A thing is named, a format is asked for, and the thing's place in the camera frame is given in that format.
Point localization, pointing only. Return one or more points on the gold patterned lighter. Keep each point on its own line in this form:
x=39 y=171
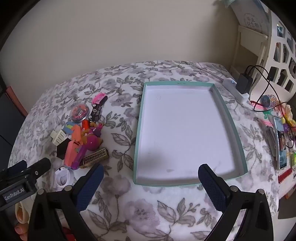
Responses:
x=93 y=158

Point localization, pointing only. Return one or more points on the black toy car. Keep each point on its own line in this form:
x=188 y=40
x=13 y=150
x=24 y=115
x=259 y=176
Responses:
x=95 y=113

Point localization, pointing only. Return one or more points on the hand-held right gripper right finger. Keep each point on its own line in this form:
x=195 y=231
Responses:
x=212 y=188

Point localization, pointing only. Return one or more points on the pink and purple pen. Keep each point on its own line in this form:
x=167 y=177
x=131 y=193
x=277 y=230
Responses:
x=79 y=160

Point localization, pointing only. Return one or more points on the white smartwatch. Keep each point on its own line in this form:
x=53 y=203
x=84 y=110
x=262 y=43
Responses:
x=63 y=177

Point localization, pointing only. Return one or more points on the blue and orange toy gun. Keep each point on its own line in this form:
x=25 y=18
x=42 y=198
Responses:
x=72 y=129

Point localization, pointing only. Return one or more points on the white wooden shelf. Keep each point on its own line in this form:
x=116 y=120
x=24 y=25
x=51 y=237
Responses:
x=248 y=46

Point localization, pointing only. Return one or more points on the smartphone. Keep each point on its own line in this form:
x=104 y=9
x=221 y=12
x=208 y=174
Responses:
x=281 y=143

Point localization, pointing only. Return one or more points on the dark cabinet with red edge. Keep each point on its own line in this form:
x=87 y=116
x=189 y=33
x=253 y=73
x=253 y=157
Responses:
x=9 y=111

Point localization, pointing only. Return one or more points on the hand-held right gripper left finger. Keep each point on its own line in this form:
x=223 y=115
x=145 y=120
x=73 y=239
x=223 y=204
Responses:
x=90 y=185

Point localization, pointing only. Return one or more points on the pink smart band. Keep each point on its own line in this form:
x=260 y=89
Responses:
x=99 y=98

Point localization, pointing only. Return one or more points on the white power strip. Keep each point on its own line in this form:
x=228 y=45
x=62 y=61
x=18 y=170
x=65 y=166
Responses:
x=233 y=89

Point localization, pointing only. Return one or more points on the pile of colourful trinkets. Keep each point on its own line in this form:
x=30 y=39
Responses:
x=289 y=120

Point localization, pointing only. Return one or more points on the small pink and blue toy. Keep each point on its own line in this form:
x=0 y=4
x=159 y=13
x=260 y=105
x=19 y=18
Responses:
x=72 y=150

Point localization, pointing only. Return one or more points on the round clear-lid tin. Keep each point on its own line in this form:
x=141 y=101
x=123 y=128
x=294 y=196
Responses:
x=79 y=113

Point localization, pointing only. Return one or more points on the tape roll with blue picture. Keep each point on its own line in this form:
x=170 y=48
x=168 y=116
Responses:
x=268 y=100

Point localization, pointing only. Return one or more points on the teal cardboard box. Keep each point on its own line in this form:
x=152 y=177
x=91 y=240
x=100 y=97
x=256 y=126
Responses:
x=185 y=129

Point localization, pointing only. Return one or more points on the black hexagonal box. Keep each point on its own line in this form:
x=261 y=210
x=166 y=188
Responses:
x=63 y=149

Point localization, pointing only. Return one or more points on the cream ribbed plastic piece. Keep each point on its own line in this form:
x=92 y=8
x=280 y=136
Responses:
x=59 y=137

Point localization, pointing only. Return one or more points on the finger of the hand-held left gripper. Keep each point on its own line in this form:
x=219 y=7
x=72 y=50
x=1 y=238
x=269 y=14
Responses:
x=39 y=166
x=18 y=166

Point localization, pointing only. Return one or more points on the orange tube with clear cap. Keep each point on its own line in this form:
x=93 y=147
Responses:
x=85 y=124

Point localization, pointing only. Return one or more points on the brown and pink dog toy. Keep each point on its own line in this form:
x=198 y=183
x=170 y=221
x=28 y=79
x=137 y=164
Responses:
x=94 y=140

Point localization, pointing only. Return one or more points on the round white sign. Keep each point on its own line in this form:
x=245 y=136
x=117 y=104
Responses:
x=252 y=18

